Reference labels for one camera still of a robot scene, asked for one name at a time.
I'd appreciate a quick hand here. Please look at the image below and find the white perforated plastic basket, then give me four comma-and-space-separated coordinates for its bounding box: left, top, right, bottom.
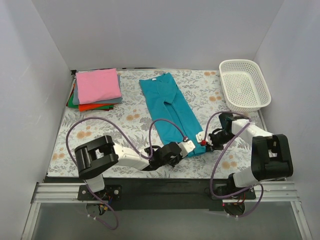
219, 59, 272, 113

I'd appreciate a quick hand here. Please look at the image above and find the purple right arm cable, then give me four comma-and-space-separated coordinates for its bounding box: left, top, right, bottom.
203, 111, 264, 218

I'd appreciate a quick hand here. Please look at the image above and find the aluminium front frame rail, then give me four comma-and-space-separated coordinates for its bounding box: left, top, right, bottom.
21, 181, 312, 240

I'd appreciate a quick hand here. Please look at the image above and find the green folded t-shirt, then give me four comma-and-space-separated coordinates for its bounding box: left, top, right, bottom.
66, 94, 79, 109

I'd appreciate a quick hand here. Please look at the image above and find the red folded t-shirt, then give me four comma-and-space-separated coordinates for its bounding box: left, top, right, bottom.
66, 83, 80, 109

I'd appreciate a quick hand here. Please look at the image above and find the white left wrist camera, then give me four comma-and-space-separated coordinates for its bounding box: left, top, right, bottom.
178, 140, 196, 158

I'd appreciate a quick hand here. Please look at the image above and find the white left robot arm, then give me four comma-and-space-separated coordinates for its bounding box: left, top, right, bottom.
74, 135, 188, 200

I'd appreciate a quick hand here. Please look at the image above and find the floral patterned table mat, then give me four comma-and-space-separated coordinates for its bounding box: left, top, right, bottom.
47, 69, 251, 179

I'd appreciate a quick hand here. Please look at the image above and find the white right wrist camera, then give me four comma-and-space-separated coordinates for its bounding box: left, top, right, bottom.
195, 131, 207, 147

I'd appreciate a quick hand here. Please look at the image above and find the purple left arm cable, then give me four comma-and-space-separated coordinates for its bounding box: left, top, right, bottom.
66, 116, 189, 230

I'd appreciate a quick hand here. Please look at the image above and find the pink folded t-shirt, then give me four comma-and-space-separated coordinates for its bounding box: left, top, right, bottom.
76, 68, 122, 105

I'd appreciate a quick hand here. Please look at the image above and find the teal t-shirt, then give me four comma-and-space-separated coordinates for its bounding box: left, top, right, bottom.
139, 73, 206, 157

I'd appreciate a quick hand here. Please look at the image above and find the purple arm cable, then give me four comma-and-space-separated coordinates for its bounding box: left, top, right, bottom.
66, 116, 189, 230
203, 111, 264, 218

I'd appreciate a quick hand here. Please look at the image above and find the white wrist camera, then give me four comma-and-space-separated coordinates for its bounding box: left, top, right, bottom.
178, 140, 196, 158
195, 131, 207, 147

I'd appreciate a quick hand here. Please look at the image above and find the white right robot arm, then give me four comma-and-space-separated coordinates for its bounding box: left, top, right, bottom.
202, 111, 294, 199

